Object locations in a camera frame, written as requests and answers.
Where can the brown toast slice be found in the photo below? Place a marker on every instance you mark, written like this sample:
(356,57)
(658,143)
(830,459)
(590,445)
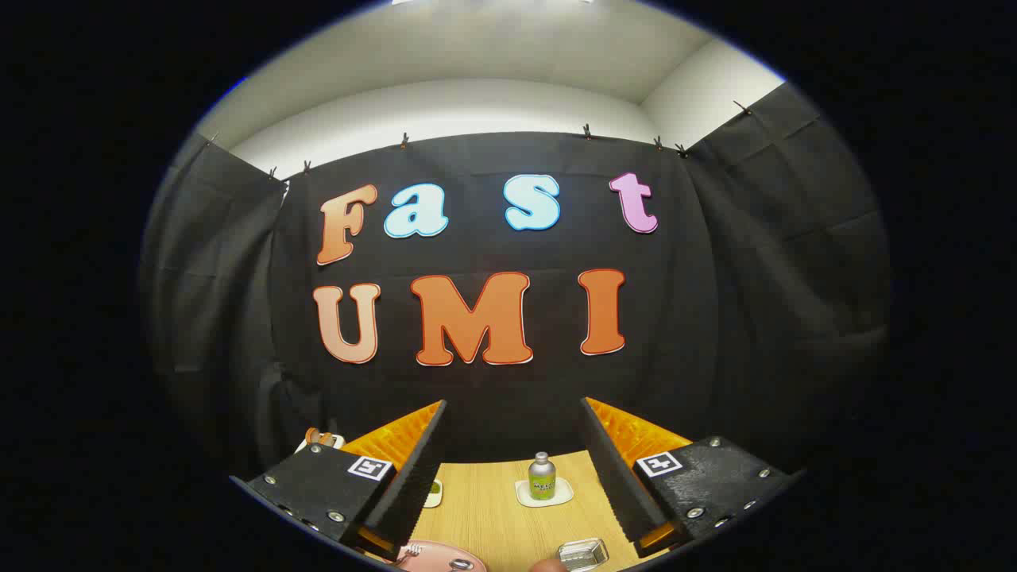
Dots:
(315,435)

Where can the row of black cloth clips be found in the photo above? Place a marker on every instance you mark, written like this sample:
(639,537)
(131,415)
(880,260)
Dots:
(405,141)

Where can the white square coaster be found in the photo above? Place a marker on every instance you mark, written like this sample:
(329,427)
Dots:
(562,494)

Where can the white toaster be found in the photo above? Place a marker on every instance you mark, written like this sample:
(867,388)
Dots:
(332,441)

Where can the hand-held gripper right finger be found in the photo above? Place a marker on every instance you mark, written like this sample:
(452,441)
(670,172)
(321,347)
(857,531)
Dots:
(616,485)

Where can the white divided snack dish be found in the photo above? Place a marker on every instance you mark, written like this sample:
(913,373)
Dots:
(434,496)

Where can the pink round plate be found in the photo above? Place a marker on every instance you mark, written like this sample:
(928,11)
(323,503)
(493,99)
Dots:
(437,552)

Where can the green label metal bottle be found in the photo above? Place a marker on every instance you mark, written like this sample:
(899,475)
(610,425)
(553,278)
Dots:
(542,481)

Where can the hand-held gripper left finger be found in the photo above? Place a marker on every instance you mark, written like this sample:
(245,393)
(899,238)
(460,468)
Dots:
(413,485)

